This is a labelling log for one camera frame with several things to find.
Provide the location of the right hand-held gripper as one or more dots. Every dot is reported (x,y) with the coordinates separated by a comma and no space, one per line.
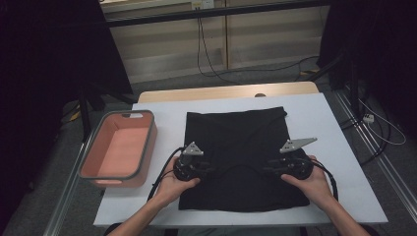
(296,165)

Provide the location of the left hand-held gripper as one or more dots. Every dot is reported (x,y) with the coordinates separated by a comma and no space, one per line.
(187,168)

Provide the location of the black tank top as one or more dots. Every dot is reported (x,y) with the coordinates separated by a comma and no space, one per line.
(236,131)

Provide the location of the pink basket with grey rim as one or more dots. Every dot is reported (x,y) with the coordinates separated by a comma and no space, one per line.
(118,150)

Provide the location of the person's left hand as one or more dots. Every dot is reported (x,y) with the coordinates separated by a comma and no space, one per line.
(170,190)

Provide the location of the person's right hand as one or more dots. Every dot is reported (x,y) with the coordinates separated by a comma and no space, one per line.
(314,188)

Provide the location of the wooden table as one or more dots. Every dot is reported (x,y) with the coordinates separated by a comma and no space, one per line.
(196,93)

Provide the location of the dark table grommet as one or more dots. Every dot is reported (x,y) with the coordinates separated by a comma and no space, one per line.
(260,95)

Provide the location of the white power strip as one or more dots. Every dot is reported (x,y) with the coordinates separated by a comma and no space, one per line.
(368,118)

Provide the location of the yellow floor tape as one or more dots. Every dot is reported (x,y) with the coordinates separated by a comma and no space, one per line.
(309,72)
(74,116)

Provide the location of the black chair armrest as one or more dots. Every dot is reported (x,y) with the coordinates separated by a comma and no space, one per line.
(110,230)
(370,231)

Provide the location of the black metal stand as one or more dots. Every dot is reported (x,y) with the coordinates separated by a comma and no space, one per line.
(84,118)
(353,85)

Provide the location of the black curtain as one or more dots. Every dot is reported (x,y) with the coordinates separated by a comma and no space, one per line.
(377,49)
(49,65)

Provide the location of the black horizontal bar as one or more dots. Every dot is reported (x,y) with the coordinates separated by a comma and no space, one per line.
(213,13)

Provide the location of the aluminium rail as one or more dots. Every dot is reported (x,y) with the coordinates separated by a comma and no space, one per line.
(387,170)
(65,193)

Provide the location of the white wall socket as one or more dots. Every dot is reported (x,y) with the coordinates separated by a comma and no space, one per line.
(203,4)

